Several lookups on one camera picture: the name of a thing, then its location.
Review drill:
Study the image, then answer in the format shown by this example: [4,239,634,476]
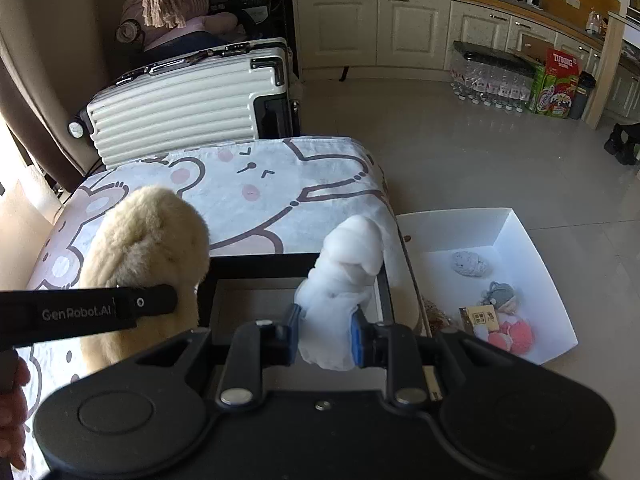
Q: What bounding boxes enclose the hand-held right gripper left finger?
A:
[134,305,306,408]

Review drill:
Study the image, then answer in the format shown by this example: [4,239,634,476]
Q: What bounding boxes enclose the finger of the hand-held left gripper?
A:
[116,284,179,331]

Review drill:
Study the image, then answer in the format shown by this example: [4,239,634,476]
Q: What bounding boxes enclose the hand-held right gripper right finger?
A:
[350,307,501,408]

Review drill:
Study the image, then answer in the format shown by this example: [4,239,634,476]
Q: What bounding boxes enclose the fluffy cream plush toy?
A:
[80,185,212,376]

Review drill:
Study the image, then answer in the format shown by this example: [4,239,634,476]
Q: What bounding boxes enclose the black box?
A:
[197,254,401,348]

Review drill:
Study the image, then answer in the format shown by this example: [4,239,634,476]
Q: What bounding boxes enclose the white plush cloth toy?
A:
[294,215,386,372]

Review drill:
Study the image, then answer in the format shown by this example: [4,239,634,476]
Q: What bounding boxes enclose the person's left hand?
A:
[0,360,32,471]

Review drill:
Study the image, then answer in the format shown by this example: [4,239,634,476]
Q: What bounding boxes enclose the small tan box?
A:
[459,304,501,333]

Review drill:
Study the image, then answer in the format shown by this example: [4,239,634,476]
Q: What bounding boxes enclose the printed bear blanket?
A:
[20,136,426,471]

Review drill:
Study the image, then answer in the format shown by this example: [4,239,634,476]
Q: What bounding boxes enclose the grey hat doll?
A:
[481,281,518,313]

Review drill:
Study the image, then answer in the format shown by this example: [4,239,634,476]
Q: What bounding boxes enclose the white cardboard box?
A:
[395,206,580,366]

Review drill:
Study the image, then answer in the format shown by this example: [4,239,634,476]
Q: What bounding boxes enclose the pink knitted toy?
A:
[487,317,535,360]

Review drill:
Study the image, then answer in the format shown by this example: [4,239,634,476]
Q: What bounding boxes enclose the white ribbed suitcase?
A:
[67,37,301,168]

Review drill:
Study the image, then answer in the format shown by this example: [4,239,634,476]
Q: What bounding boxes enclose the brown curtain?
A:
[0,0,131,191]

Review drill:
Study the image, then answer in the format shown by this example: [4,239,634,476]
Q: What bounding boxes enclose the pink cushion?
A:
[150,12,240,43]

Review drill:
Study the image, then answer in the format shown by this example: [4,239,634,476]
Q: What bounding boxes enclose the pack of water bottles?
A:
[449,41,535,113]

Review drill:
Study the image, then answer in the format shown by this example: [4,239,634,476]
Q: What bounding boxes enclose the green carton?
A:
[530,62,576,118]

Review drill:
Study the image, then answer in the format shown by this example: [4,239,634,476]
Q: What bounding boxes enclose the cream kitchen cabinets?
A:
[292,0,640,121]

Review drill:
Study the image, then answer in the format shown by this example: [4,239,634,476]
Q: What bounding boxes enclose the black trash bin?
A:
[569,71,596,120]

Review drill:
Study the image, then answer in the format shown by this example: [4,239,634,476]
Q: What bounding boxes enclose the black shoes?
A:
[604,122,640,166]

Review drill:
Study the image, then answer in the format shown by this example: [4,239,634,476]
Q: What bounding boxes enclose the brown cardboard box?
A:
[517,37,553,68]

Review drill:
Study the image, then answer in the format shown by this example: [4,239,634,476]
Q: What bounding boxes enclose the red carton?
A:
[544,47,583,78]

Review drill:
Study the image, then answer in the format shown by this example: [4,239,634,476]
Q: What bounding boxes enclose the beige wooden post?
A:
[584,10,628,130]

